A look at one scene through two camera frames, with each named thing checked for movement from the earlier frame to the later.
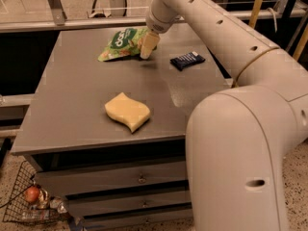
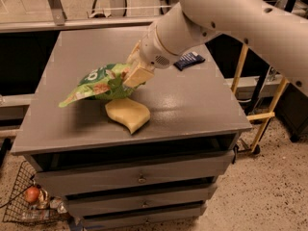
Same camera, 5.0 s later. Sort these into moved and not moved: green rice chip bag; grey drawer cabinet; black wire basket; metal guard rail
Moved: green rice chip bag
Not moved: grey drawer cabinet; metal guard rail; black wire basket
